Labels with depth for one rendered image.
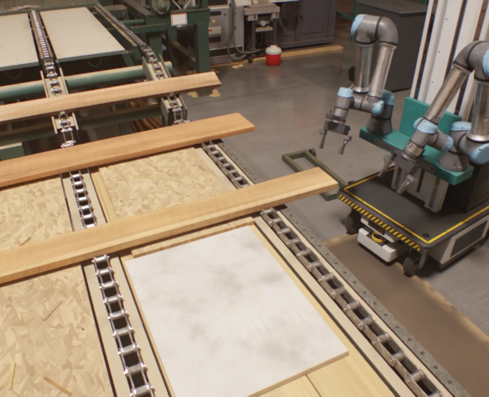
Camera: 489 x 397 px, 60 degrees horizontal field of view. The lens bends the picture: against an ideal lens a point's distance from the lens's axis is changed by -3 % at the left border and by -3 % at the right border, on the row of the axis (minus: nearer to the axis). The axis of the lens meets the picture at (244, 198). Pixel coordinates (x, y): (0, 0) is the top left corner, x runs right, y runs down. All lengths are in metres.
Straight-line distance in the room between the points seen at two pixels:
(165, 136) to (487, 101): 1.46
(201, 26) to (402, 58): 2.28
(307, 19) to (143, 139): 5.28
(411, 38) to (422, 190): 2.83
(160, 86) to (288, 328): 1.80
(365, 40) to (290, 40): 4.68
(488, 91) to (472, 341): 1.24
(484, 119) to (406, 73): 3.45
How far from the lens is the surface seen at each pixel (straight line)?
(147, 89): 2.66
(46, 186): 2.01
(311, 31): 7.24
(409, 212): 2.70
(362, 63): 2.51
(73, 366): 1.26
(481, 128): 2.18
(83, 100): 2.60
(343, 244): 2.87
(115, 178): 1.96
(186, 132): 2.20
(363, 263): 2.76
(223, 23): 6.11
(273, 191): 1.71
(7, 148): 2.66
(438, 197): 2.71
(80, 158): 2.08
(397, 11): 5.11
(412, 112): 2.61
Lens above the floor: 1.81
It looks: 34 degrees down
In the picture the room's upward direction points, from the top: straight up
